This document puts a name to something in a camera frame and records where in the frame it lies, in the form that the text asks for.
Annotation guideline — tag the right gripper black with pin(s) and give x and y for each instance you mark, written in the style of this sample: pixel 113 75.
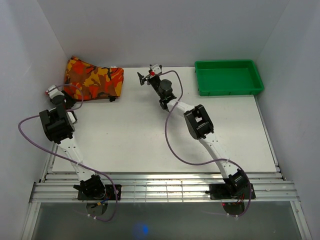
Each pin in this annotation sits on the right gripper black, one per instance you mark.
pixel 142 81

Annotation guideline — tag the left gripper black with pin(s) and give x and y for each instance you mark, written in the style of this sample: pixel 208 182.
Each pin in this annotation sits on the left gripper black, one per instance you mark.
pixel 67 97

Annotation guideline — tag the orange camouflage trousers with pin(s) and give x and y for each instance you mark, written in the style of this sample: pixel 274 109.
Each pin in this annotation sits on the orange camouflage trousers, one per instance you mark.
pixel 85 81

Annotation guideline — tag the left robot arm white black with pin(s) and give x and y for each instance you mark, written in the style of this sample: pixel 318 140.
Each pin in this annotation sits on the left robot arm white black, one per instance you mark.
pixel 58 126

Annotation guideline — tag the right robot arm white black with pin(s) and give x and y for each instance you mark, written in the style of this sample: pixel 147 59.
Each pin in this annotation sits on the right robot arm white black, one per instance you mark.
pixel 201 128

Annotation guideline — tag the green plastic tray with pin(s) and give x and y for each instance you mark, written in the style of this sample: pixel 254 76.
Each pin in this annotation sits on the green plastic tray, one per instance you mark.
pixel 228 78

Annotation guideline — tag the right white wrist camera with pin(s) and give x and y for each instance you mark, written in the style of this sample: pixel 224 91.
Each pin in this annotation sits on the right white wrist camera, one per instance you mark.
pixel 155 69

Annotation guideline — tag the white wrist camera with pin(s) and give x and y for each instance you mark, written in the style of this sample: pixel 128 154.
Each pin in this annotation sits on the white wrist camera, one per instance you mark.
pixel 53 91
pixel 155 69

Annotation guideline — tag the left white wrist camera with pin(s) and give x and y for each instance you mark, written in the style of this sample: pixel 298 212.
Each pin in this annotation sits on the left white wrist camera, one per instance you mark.
pixel 53 91

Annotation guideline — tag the aluminium rail frame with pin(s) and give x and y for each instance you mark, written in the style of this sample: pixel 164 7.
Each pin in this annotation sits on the aluminium rail frame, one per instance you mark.
pixel 141 161

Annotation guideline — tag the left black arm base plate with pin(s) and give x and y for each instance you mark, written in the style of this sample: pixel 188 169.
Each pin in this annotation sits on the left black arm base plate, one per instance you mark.
pixel 107 193

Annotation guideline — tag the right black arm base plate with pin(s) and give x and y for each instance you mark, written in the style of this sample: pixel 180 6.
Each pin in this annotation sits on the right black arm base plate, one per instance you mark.
pixel 221 191

